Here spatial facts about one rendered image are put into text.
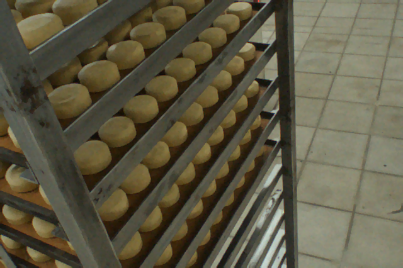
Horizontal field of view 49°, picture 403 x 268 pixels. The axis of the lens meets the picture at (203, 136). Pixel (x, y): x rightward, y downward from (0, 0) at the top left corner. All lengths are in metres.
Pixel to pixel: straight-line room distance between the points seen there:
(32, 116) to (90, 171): 0.20
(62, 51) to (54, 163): 0.11
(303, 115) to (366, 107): 0.38
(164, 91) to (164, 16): 0.11
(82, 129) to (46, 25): 0.11
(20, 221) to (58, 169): 0.27
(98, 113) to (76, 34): 0.09
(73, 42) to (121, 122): 0.19
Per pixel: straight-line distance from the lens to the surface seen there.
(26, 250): 0.80
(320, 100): 2.95
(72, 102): 0.53
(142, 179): 0.66
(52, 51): 0.45
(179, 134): 0.73
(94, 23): 0.49
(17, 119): 0.41
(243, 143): 0.99
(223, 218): 0.97
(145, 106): 0.65
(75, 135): 0.49
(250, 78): 0.86
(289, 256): 1.44
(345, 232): 2.17
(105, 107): 0.51
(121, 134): 0.61
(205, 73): 0.70
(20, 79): 0.39
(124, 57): 0.59
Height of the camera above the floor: 1.68
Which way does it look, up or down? 38 degrees down
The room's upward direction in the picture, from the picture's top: 10 degrees counter-clockwise
